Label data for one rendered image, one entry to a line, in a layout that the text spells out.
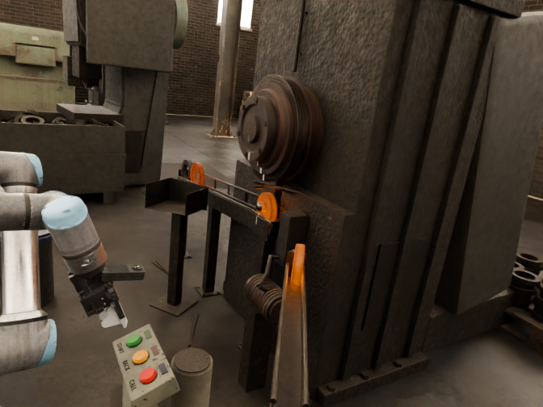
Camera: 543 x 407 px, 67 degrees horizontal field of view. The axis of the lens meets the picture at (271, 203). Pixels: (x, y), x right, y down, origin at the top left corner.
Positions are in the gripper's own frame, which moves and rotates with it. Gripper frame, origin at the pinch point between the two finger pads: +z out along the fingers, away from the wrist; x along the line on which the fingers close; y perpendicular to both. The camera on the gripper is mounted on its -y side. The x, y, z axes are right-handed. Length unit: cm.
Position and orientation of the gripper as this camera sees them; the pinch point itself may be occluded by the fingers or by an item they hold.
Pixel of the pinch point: (125, 321)
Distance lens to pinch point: 121.1
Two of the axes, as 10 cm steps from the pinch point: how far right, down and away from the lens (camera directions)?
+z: 1.8, 8.8, 4.4
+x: 5.0, 3.1, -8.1
